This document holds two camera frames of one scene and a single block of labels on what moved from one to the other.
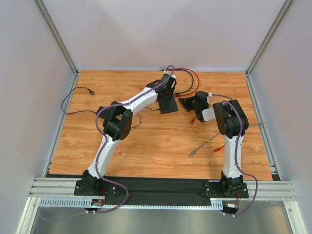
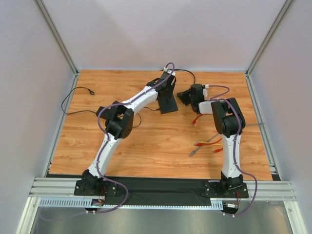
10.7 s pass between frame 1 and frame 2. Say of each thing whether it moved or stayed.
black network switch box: stayed
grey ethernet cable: stayed
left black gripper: stayed
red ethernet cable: moved
